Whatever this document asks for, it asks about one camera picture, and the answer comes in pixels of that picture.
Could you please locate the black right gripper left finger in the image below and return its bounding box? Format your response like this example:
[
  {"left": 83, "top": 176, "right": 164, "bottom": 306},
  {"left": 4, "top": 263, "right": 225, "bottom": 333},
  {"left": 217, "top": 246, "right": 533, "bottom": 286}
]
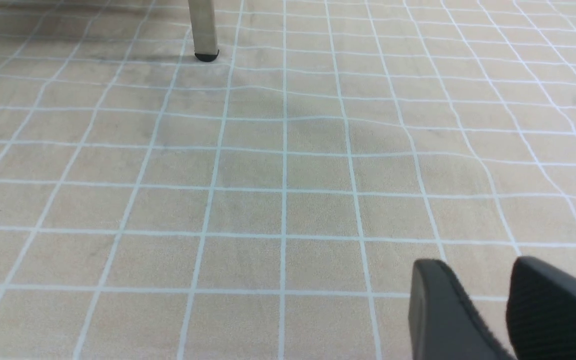
[{"left": 407, "top": 259, "right": 514, "bottom": 360}]

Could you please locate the silver metal shoe rack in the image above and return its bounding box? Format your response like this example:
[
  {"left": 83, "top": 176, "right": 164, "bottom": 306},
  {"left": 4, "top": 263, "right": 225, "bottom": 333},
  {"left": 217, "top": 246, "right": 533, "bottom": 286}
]
[{"left": 188, "top": 0, "right": 219, "bottom": 63}]

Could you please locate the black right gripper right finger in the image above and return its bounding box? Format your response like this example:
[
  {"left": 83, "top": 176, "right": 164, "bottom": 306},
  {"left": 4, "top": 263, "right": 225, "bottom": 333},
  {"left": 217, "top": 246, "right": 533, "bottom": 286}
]
[{"left": 506, "top": 256, "right": 576, "bottom": 360}]

